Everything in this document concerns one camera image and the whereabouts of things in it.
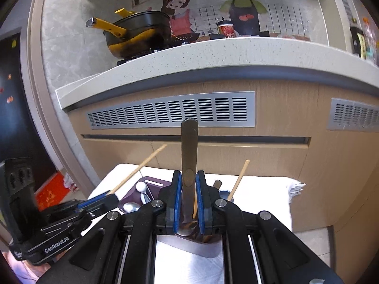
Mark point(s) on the black plastic chair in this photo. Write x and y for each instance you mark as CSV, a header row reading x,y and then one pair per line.
x,y
20,201

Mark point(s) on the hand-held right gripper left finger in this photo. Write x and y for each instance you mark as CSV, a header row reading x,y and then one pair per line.
x,y
177,201

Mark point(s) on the white plastic spoon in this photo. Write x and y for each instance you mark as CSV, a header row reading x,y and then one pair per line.
x,y
141,187

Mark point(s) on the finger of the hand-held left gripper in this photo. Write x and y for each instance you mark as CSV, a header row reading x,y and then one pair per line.
x,y
91,201
106,202

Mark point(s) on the small metal spoon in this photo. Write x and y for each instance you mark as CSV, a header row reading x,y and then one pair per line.
x,y
131,207

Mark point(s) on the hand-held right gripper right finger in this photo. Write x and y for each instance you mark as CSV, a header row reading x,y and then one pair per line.
x,y
200,201

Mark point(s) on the white stone kitchen countertop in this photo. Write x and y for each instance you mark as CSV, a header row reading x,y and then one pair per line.
x,y
207,56

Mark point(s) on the person's pink clothing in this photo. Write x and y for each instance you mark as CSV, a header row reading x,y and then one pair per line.
x,y
17,272

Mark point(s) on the short grey vent grille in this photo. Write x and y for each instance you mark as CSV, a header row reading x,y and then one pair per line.
x,y
355,114

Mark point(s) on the black gas stove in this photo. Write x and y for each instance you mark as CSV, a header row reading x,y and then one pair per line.
x,y
139,54

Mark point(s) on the black door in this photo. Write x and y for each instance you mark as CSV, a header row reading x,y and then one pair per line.
x,y
17,94

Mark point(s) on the red jar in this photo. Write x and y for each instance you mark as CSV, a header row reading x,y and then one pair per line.
x,y
226,31

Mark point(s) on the long metal spoon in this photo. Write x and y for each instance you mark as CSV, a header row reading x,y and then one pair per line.
x,y
189,153

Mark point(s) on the blue-grey plastic spoon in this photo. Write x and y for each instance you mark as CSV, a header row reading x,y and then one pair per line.
x,y
224,194

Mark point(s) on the white towel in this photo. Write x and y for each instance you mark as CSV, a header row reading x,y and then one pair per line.
x,y
266,192

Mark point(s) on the dark sauce bottle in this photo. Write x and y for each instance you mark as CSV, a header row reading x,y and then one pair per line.
x,y
357,41

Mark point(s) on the long grey vent grille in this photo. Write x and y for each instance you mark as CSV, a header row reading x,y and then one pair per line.
x,y
177,111

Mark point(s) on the clear plastic bottle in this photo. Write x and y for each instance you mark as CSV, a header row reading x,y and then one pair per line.
x,y
372,41

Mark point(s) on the red box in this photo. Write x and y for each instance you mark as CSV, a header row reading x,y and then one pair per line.
x,y
50,193

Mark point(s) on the wooden chopstick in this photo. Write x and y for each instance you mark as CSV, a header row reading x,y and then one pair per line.
x,y
195,207
239,179
139,168

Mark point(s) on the yellow black wok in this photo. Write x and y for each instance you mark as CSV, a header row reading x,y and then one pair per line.
x,y
133,46

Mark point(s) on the maroon plastic utensil holder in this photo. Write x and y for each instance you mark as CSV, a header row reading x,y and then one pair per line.
x,y
189,247

